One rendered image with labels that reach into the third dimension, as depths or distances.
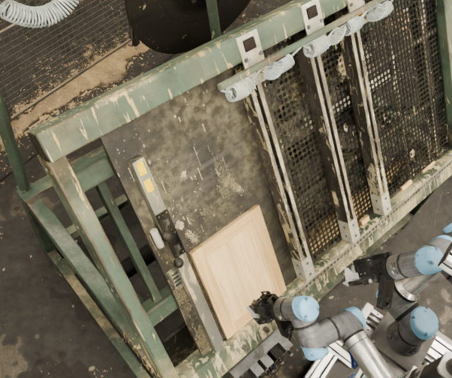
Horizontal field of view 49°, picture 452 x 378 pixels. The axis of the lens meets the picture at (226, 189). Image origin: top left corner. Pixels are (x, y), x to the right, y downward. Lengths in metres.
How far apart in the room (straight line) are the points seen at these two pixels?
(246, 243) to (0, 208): 2.09
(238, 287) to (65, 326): 1.41
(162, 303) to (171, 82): 0.89
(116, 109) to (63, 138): 0.19
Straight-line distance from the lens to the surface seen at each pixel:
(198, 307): 2.08
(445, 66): 3.04
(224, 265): 2.11
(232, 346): 2.28
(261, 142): 2.04
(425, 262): 1.49
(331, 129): 2.29
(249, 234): 2.15
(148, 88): 1.67
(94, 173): 1.77
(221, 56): 1.82
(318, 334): 1.58
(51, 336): 3.29
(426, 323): 2.14
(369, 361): 1.60
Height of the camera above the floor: 3.07
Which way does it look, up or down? 56 degrees down
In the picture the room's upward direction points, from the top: 11 degrees clockwise
